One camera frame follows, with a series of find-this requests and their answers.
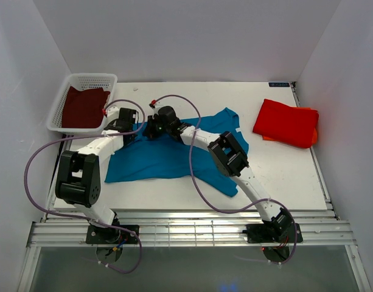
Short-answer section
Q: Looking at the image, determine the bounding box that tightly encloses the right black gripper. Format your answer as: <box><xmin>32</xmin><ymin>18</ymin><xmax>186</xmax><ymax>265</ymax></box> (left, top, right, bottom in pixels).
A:
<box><xmin>143</xmin><ymin>114</ymin><xmax>172</xmax><ymax>139</ymax></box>

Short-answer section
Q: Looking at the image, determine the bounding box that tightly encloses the blue t shirt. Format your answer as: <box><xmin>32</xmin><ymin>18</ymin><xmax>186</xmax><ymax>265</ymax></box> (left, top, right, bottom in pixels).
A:
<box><xmin>105</xmin><ymin>108</ymin><xmax>249</xmax><ymax>197</ymax></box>

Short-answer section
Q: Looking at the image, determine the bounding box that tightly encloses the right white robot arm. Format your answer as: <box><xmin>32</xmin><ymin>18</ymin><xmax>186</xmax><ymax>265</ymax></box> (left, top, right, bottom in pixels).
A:
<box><xmin>143</xmin><ymin>100</ymin><xmax>299</xmax><ymax>243</ymax></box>

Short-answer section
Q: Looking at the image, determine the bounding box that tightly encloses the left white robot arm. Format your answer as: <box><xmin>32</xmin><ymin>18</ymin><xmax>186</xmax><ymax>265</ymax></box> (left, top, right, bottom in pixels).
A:
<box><xmin>55</xmin><ymin>106</ymin><xmax>138</xmax><ymax>243</ymax></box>

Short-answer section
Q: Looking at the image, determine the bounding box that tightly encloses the dark red t shirt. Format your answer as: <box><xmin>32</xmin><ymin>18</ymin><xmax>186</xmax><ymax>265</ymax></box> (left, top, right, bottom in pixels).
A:
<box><xmin>61</xmin><ymin>86</ymin><xmax>110</xmax><ymax>129</ymax></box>

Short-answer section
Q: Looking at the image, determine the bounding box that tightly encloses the white plastic basket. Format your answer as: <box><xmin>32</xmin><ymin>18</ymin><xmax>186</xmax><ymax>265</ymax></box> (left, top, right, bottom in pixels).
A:
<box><xmin>47</xmin><ymin>73</ymin><xmax>117</xmax><ymax>136</ymax></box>

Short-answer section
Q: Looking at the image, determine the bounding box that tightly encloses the blue label sticker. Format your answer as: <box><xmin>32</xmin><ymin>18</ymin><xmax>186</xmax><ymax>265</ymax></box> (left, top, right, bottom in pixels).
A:
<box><xmin>268</xmin><ymin>82</ymin><xmax>290</xmax><ymax>88</ymax></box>

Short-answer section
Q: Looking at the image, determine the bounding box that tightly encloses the red folded t shirt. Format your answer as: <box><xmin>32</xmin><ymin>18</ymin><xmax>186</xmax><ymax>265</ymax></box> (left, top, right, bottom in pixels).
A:
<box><xmin>253</xmin><ymin>99</ymin><xmax>319</xmax><ymax>148</ymax></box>

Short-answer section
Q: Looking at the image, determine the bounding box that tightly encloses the orange folded t shirt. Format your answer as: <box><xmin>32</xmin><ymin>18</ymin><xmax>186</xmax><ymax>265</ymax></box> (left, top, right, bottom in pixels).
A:
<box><xmin>261</xmin><ymin>107</ymin><xmax>319</xmax><ymax>148</ymax></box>

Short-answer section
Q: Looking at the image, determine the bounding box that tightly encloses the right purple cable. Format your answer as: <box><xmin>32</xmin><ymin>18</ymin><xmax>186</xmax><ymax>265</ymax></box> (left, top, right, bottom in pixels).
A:
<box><xmin>151</xmin><ymin>94</ymin><xmax>298</xmax><ymax>265</ymax></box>

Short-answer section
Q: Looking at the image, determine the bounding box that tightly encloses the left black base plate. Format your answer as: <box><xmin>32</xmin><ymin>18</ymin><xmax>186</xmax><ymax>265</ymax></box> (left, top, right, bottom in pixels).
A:
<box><xmin>85</xmin><ymin>224</ymin><xmax>138</xmax><ymax>245</ymax></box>

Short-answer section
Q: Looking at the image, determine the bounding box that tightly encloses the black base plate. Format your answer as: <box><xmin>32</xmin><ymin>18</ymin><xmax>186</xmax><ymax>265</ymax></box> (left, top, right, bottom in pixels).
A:
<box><xmin>85</xmin><ymin>224</ymin><xmax>138</xmax><ymax>245</ymax></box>
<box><xmin>242</xmin><ymin>223</ymin><xmax>304</xmax><ymax>243</ymax></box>

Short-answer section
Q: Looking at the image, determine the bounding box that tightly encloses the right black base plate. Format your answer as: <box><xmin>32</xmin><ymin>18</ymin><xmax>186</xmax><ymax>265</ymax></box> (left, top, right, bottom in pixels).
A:
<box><xmin>242</xmin><ymin>223</ymin><xmax>304</xmax><ymax>243</ymax></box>

